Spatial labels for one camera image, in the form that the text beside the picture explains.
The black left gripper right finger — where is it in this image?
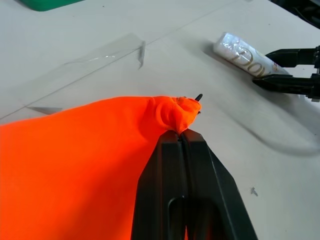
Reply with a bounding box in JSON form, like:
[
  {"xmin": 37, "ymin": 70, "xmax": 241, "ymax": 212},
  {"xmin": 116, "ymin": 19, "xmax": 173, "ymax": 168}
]
[{"xmin": 180, "ymin": 129, "xmax": 259, "ymax": 240}]

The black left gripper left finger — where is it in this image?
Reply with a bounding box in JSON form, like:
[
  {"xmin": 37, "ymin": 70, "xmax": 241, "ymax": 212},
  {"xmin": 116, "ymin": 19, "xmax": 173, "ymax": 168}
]
[{"xmin": 130, "ymin": 130, "xmax": 189, "ymax": 240}]

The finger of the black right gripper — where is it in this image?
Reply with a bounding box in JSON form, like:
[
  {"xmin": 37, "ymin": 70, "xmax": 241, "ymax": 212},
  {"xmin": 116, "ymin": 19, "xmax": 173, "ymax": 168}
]
[
  {"xmin": 252, "ymin": 74, "xmax": 315, "ymax": 96},
  {"xmin": 264, "ymin": 48, "xmax": 316, "ymax": 69}
]

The white tube with gold print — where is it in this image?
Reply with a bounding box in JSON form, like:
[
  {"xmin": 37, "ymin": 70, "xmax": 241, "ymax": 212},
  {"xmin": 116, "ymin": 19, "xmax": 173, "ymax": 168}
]
[{"xmin": 213, "ymin": 31, "xmax": 292, "ymax": 82}]

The orange fabric pouch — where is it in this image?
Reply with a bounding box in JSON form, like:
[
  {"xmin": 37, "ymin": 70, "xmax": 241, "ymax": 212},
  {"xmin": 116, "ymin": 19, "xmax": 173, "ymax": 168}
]
[{"xmin": 0, "ymin": 95, "xmax": 203, "ymax": 240}]

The clear plastic strip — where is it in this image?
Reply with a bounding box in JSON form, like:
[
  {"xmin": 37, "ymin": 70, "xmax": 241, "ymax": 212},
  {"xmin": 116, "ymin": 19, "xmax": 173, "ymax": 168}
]
[{"xmin": 26, "ymin": 32, "xmax": 147, "ymax": 115}]

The green flat object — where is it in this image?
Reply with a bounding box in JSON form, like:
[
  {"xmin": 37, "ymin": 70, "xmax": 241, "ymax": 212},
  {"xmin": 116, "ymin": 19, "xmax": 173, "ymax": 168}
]
[{"xmin": 13, "ymin": 0, "xmax": 86, "ymax": 12}]

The dark equipment with cables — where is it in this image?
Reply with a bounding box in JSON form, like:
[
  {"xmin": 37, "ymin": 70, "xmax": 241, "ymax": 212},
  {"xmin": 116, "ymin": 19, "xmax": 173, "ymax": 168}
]
[{"xmin": 271, "ymin": 0, "xmax": 320, "ymax": 29}]

